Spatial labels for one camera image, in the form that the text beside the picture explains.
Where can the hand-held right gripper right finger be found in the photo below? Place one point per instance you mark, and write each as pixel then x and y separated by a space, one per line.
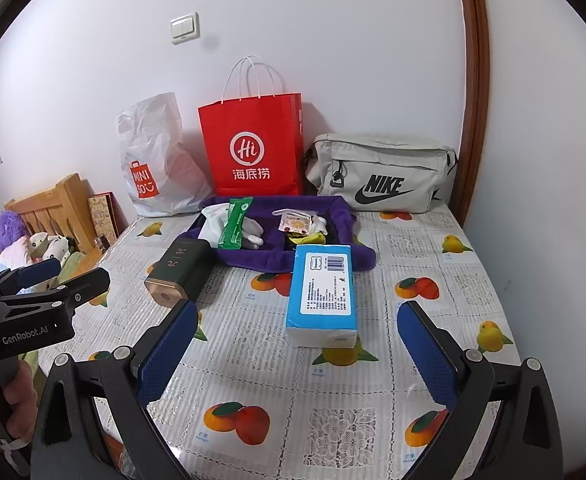
pixel 425 360

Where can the blue tissue pack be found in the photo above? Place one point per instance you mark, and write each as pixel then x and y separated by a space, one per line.
pixel 323 285

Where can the white light switch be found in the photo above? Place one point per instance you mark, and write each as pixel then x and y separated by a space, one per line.
pixel 185 27

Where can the wooden bed headboard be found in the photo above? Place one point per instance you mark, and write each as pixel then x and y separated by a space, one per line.
pixel 68 195

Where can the green tissue pack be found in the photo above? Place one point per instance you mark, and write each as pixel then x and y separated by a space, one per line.
pixel 235 225

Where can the clear plastic packet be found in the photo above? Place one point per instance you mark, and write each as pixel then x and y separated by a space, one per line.
pixel 295 222

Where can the yellow small bag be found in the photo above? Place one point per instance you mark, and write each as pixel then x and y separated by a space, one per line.
pixel 313 239

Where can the person's left hand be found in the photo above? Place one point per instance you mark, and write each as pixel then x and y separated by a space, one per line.
pixel 23 395

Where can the dark green gold box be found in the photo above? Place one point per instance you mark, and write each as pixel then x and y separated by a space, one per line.
pixel 183 265

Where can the white tissue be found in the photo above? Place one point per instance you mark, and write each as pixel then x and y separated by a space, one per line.
pixel 253 232

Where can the striped pillow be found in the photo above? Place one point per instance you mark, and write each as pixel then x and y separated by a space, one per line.
pixel 8 257

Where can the wooden door frame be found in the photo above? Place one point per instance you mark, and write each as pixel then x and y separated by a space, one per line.
pixel 475 85

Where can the white plastic shopping bag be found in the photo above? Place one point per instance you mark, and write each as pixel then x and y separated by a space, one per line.
pixel 148 135

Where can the fruit-printed tablecloth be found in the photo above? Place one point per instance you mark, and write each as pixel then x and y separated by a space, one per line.
pixel 273 385

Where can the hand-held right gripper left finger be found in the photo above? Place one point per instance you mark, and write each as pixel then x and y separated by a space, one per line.
pixel 168 355

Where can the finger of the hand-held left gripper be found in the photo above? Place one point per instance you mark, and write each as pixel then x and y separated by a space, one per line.
pixel 38 270
pixel 88 287

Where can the grey waist bag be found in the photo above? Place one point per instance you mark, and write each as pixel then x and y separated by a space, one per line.
pixel 388 160

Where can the dotted plush toy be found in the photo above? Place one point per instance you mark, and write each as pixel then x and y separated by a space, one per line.
pixel 53 247

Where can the purple fuzzy cushion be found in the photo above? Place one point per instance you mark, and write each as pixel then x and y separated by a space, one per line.
pixel 12 227

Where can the red paper bag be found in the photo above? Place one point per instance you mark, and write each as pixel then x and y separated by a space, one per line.
pixel 253 125

